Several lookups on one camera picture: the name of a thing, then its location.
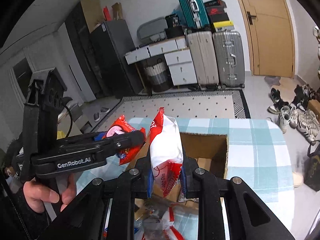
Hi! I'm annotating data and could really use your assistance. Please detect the red corn snack bag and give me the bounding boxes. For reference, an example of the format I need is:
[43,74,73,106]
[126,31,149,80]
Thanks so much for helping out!
[99,115,146,165]

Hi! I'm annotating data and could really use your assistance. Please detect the red white snack bag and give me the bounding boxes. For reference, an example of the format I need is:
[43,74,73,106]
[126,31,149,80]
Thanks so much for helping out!
[149,107,183,197]

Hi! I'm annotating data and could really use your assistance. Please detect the white printed snack bag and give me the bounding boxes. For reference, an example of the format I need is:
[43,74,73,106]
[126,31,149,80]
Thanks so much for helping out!
[134,206,176,239]

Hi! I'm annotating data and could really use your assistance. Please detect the person's left hand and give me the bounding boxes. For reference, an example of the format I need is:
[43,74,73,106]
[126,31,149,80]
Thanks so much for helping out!
[23,174,76,213]

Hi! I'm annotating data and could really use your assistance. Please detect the plaid teal tablecloth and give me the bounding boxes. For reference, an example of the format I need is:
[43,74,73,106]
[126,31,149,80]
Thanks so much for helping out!
[76,118,295,239]

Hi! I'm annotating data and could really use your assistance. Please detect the cardboard SF shipping box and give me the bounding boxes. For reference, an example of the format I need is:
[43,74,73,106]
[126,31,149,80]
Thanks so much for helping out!
[125,132,230,221]

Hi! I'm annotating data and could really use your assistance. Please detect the woven laundry basket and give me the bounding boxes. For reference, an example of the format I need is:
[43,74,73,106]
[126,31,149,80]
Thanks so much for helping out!
[144,59,171,93]

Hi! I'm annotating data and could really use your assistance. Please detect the black refrigerator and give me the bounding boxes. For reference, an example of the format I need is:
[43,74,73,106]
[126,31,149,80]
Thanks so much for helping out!
[90,20,143,98]

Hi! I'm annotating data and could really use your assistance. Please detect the white drawer desk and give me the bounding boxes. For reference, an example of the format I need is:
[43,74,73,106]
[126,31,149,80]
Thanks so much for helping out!
[125,36,197,87]

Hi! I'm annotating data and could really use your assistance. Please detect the dotted floor rug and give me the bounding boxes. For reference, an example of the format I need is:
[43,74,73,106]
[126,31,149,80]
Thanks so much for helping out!
[92,89,251,132]

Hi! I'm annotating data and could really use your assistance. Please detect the grey oval mirror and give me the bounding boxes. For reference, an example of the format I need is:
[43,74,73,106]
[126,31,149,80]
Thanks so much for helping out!
[137,17,168,44]

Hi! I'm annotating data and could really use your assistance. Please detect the beige suitcase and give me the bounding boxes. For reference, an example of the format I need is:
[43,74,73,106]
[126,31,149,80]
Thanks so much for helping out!
[187,31,220,86]

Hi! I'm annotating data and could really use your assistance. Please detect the silver suitcase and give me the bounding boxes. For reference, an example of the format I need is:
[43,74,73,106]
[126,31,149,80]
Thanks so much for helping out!
[213,30,245,88]

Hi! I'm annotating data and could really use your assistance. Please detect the teal suitcase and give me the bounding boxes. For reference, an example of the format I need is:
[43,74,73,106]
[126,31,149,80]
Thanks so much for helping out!
[178,0,210,29]

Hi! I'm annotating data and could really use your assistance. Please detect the stacked shoe boxes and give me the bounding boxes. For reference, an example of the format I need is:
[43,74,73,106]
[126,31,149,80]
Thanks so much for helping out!
[204,0,233,32]

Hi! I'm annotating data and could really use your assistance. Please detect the wooden door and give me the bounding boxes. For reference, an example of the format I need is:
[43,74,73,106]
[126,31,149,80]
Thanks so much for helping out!
[239,0,295,78]

